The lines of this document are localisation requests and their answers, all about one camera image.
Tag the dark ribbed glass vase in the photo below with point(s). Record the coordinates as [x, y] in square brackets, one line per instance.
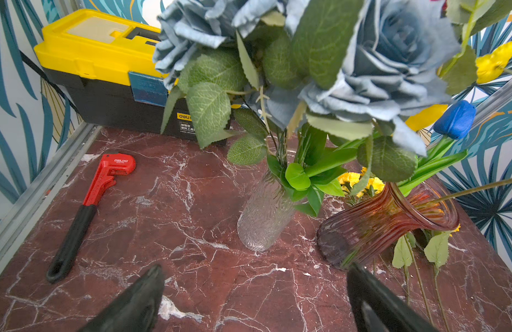
[363, 231]

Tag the small blue tulip bud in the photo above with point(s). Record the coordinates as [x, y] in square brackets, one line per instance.
[457, 121]

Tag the yellow black toolbox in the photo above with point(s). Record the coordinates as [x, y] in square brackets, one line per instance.
[105, 64]

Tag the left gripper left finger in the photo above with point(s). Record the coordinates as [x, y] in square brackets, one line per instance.
[136, 309]

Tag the yellow carnation vase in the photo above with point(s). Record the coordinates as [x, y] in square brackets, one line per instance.
[372, 188]
[350, 178]

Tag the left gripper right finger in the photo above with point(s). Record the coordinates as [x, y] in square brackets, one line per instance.
[376, 308]

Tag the grey rose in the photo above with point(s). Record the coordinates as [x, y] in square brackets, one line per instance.
[390, 71]
[188, 25]

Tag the grey rose left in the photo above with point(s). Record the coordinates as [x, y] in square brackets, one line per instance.
[188, 25]

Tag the tall yellow blossom stem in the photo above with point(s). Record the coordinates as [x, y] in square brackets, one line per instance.
[479, 70]

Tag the grey rose front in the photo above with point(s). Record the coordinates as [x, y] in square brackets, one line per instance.
[390, 71]

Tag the clear glass vase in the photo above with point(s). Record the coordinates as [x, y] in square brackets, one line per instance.
[265, 215]

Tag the red pipe wrench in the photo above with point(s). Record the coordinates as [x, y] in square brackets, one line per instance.
[110, 166]

